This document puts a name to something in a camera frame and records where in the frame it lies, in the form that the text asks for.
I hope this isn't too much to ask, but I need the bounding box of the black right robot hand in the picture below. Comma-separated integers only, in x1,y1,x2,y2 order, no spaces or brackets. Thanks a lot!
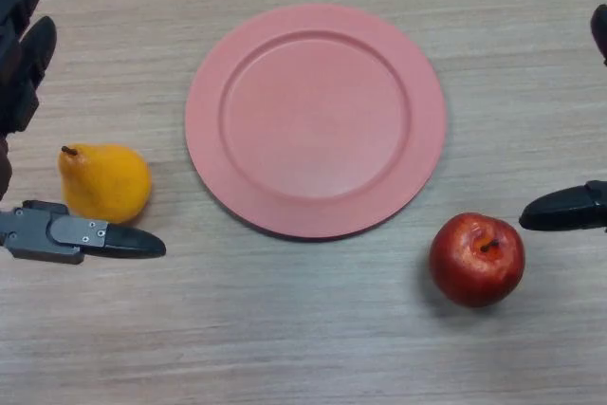
518,3,607,234

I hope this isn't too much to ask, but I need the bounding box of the red apple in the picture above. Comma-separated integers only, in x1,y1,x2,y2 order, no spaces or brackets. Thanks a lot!
429,212,526,308

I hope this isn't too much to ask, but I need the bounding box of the yellow orange pear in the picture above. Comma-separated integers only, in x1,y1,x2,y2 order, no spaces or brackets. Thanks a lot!
57,142,153,225

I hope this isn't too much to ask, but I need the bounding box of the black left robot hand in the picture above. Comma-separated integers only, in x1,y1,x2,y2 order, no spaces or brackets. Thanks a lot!
0,0,167,267

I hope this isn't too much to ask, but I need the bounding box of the pink round plate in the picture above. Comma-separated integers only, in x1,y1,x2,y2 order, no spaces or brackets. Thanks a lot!
184,2,450,241

